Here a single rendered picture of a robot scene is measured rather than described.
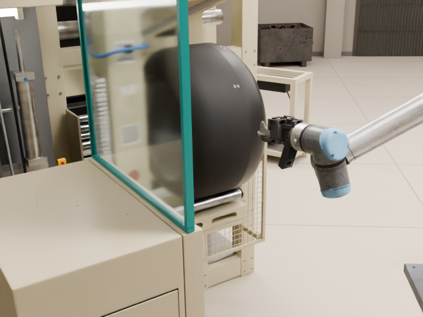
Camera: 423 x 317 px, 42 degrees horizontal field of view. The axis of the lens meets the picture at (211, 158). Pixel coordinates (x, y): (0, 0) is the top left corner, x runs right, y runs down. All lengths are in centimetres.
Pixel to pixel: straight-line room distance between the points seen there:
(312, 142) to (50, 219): 77
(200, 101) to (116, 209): 71
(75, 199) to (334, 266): 237
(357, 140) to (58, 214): 95
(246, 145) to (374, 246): 196
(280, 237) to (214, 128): 199
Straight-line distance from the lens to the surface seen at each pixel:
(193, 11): 246
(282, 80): 474
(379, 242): 382
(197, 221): 211
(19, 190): 145
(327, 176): 164
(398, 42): 1040
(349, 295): 326
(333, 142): 159
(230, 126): 191
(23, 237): 122
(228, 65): 200
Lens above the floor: 183
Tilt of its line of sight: 21 degrees down
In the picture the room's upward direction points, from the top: 1 degrees counter-clockwise
